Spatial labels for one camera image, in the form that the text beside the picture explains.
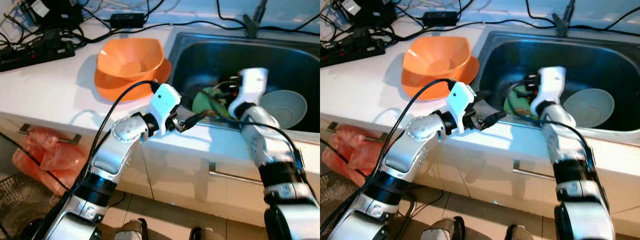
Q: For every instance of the orange plastic bowl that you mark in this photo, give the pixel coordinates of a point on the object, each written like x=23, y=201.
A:
x=435, y=55
x=130, y=57

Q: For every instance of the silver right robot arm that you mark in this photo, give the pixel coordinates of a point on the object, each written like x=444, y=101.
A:
x=265, y=145
x=565, y=145

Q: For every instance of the flat black power brick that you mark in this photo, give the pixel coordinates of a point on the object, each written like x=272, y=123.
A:
x=127, y=20
x=440, y=18

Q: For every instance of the stainless steel sink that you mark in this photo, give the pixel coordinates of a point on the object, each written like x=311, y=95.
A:
x=590, y=57
x=280, y=60

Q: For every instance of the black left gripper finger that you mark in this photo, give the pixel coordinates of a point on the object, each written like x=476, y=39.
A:
x=495, y=117
x=192, y=127
x=197, y=117
x=489, y=126

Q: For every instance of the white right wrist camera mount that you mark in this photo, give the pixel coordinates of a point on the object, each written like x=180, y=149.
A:
x=550, y=85
x=250, y=85

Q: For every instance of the green plate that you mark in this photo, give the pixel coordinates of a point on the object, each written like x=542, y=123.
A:
x=200, y=104
x=510, y=104

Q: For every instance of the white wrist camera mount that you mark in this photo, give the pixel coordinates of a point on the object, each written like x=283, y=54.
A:
x=550, y=85
x=250, y=85
x=165, y=102
x=462, y=97

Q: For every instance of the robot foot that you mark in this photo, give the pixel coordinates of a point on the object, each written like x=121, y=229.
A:
x=520, y=234
x=207, y=235
x=442, y=230
x=130, y=231

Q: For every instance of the white kitchen cabinet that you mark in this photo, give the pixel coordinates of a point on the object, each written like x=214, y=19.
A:
x=175, y=175
x=480, y=170

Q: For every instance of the black charger box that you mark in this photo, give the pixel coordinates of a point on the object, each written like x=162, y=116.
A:
x=367, y=12
x=55, y=15

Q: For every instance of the black power strip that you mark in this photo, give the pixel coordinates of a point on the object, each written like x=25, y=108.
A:
x=350, y=50
x=35, y=55

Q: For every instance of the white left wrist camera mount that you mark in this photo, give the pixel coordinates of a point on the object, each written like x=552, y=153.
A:
x=165, y=102
x=462, y=97

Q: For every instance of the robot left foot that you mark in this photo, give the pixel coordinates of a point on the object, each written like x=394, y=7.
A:
x=442, y=230
x=130, y=231

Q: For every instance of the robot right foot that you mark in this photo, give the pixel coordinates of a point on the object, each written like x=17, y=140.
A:
x=207, y=235
x=520, y=234

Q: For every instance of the orange plastic plate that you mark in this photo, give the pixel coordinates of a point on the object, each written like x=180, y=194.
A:
x=115, y=90
x=420, y=87

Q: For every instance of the dark metal faucet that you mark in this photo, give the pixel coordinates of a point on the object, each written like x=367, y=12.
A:
x=562, y=24
x=252, y=25

